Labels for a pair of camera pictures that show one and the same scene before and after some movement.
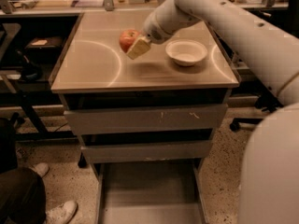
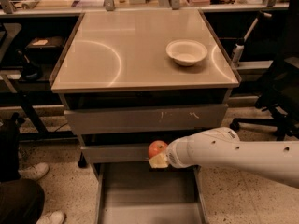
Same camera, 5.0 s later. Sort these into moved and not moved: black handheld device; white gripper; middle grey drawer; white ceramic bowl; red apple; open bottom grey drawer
Moved: red apple; white gripper
Not moved: middle grey drawer; black handheld device; open bottom grey drawer; white ceramic bowl
